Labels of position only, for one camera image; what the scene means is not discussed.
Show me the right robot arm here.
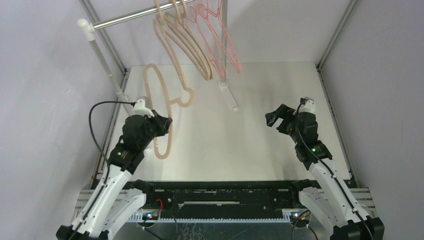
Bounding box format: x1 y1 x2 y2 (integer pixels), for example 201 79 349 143
265 98 385 240

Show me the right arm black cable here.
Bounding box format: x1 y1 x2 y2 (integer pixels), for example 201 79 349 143
294 98 375 240

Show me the beige hanger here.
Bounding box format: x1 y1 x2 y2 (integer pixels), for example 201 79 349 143
159 0 213 86
142 63 195 160
153 0 187 90
169 0 213 81

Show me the aluminium frame structure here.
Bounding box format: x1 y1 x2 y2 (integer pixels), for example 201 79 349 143
56 0 385 240

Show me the beige hanger bottom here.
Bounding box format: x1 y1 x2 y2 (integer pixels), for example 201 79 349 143
142 63 195 160

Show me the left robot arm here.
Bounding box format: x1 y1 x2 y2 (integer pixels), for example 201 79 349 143
56 110 173 240

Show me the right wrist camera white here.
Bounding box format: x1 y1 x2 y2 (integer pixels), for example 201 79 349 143
296 96 317 115

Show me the right circuit board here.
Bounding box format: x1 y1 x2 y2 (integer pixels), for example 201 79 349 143
290 213 310 228

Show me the left circuit board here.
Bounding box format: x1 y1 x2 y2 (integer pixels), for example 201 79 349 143
141 212 160 222

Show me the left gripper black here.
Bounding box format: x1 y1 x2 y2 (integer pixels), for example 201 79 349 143
139 109 171 150

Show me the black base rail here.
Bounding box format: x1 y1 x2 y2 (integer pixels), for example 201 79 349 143
89 180 359 220

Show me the pink wire hanger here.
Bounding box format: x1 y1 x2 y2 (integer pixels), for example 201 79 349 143
216 0 242 77
189 0 226 79
196 0 242 77
190 0 242 77

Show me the metal clothes rack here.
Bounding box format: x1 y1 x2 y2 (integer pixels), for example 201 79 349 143
77 0 242 111

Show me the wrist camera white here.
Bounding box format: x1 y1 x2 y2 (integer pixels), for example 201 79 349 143
132 96 155 118
296 96 317 115

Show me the circuit board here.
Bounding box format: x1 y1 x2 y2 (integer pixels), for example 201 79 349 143
141 212 160 222
290 213 310 228

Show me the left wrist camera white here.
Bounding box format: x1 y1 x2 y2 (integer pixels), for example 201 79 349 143
132 96 155 118

